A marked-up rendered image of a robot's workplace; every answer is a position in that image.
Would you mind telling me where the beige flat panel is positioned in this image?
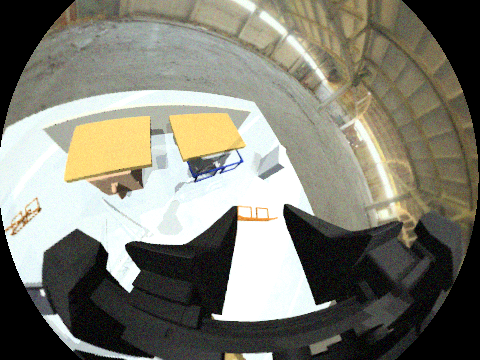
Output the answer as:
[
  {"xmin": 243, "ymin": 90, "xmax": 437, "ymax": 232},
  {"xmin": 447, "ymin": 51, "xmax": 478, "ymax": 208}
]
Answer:
[{"xmin": 43, "ymin": 103, "xmax": 251, "ymax": 153}]

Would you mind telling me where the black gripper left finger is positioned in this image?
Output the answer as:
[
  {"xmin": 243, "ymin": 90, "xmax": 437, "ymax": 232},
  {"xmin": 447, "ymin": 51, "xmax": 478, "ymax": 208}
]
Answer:
[{"xmin": 125, "ymin": 205, "xmax": 239, "ymax": 316}]

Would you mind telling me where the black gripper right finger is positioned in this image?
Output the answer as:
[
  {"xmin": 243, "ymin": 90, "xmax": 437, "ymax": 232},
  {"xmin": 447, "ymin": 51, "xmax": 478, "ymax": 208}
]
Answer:
[{"xmin": 283, "ymin": 203, "xmax": 403, "ymax": 307}]

